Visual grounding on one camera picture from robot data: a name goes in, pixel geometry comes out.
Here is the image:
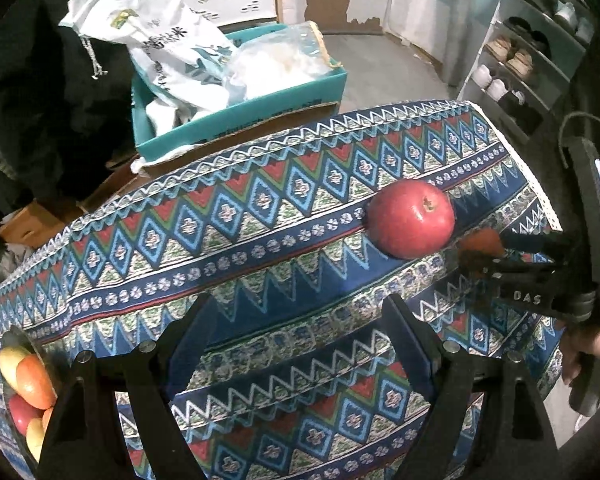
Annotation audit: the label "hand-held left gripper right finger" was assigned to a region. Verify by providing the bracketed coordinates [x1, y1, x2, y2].
[382, 294, 561, 480]

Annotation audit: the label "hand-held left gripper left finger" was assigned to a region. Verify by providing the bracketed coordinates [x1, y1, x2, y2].
[39, 294, 218, 480]

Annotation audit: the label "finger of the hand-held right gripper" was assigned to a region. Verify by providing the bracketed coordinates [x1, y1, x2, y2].
[459, 254, 596, 320]
[500, 231, 577, 262]

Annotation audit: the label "small orange tangerine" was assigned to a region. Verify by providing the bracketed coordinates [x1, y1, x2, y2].
[457, 228, 506, 261]

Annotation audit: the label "red apple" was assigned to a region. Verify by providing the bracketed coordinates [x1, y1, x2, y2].
[8, 394, 43, 436]
[367, 180, 456, 261]

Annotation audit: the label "scalloped glass plate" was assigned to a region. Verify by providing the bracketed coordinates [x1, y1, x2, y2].
[0, 325, 66, 471]

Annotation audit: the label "orange-red apple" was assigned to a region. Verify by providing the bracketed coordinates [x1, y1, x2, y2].
[16, 355, 58, 410]

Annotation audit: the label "yellow-green apple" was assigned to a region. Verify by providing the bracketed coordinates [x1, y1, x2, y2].
[0, 346, 33, 393]

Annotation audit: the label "small yellow apple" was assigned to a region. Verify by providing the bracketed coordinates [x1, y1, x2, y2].
[25, 417, 47, 463]

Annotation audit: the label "blue patterned tablecloth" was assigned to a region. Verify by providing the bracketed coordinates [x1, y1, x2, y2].
[0, 99, 566, 480]

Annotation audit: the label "group of shoes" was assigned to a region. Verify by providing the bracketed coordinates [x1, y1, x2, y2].
[472, 0, 593, 133]

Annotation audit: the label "brown cardboard box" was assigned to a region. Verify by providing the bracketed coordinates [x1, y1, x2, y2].
[0, 197, 88, 250]

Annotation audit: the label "white shoe rack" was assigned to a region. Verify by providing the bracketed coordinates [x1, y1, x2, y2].
[455, 0, 596, 136]

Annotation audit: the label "teal box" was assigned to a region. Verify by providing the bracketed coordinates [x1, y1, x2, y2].
[130, 24, 348, 158]

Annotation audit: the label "dark hanging clothes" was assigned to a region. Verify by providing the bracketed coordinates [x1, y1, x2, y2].
[0, 0, 136, 211]

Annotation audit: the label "clear plastic bag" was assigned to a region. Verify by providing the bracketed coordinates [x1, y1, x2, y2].
[222, 21, 342, 108]

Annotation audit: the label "white printed bag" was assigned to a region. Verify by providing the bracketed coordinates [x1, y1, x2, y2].
[59, 0, 241, 126]

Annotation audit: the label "black cable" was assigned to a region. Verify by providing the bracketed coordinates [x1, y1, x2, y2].
[557, 112, 600, 166]

